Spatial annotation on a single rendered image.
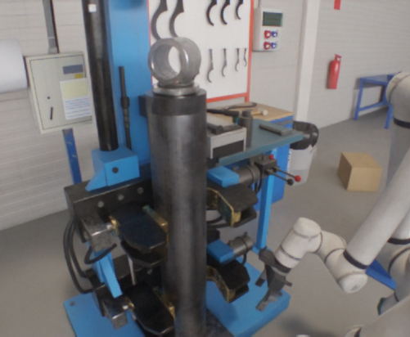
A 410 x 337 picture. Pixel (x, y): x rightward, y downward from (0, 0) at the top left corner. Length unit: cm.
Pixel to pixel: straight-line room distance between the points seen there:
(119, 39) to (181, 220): 79
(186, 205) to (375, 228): 63
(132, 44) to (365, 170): 293
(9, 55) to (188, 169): 105
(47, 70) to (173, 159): 93
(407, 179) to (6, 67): 166
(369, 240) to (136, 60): 114
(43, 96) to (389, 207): 159
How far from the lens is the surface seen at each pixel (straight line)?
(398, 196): 94
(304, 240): 103
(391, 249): 126
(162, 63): 110
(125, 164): 129
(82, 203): 124
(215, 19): 367
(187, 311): 153
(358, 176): 369
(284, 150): 303
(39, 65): 172
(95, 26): 127
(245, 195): 133
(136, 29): 142
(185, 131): 101
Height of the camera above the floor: 168
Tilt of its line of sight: 26 degrees down
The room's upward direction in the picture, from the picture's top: straight up
